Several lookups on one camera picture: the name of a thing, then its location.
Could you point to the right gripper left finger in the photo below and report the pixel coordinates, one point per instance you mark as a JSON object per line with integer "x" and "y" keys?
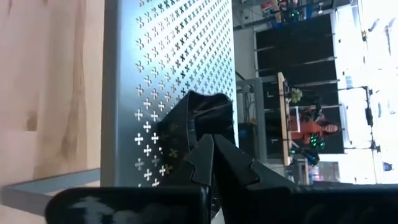
{"x": 203, "y": 158}

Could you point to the person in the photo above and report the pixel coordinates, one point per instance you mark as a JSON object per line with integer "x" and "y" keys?
{"x": 308, "y": 129}

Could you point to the small background plant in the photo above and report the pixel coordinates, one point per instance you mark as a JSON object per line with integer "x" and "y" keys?
{"x": 296, "y": 95}

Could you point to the grey metal post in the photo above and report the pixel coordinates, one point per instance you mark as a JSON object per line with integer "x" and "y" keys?
{"x": 260, "y": 124}

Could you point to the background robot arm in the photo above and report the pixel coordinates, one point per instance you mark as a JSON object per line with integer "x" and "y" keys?
{"x": 311, "y": 155}

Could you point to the black wavy square mini plate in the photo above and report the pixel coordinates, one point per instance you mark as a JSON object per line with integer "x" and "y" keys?
{"x": 203, "y": 112}

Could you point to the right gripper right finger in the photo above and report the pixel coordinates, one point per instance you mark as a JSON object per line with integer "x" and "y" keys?
{"x": 231, "y": 165}

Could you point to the black light stand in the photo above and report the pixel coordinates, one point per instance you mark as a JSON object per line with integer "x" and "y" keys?
{"x": 369, "y": 116}

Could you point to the grey perforated metal shelf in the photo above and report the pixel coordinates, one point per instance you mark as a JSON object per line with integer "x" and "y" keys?
{"x": 161, "y": 62}

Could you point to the wooden background table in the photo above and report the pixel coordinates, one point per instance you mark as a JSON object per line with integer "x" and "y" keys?
{"x": 283, "y": 124}

